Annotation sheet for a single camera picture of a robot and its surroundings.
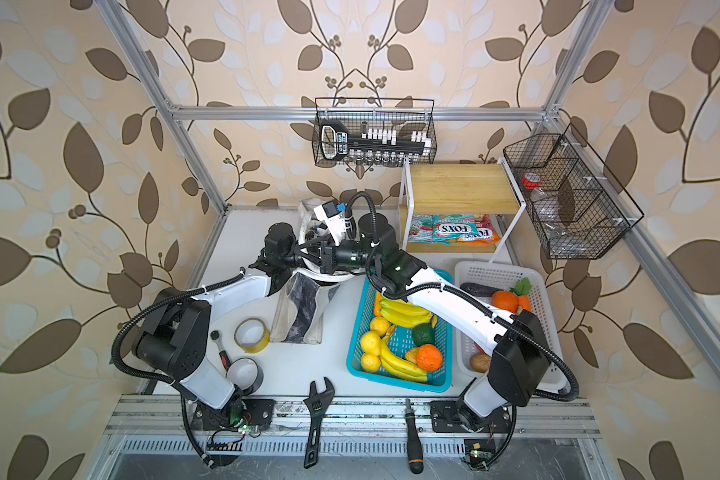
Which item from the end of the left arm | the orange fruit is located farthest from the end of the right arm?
the orange fruit

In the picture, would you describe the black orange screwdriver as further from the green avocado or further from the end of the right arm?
the end of the right arm

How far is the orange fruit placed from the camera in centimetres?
75

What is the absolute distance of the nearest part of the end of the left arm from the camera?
2.25 feet

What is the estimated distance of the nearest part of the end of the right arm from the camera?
1.77 ft

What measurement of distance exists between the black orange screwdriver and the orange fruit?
12cm
